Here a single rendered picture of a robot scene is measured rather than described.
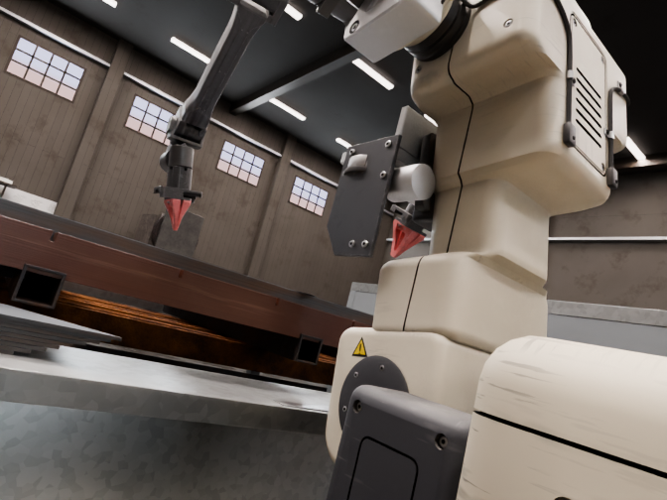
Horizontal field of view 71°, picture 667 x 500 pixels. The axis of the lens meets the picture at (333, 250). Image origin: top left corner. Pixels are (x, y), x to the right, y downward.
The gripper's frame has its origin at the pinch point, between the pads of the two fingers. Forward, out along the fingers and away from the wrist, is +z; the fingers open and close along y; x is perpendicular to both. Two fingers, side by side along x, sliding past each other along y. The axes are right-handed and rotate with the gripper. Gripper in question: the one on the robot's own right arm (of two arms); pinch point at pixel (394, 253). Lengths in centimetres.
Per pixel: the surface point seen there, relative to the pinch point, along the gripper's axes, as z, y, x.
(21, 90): 185, 76, -1092
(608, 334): -7, -63, 20
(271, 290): 15.4, 25.4, 3.0
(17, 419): 35, 60, 20
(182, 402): 21, 47, 31
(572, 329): -3, -64, 11
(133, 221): 347, -210, -1015
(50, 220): 16, 63, 1
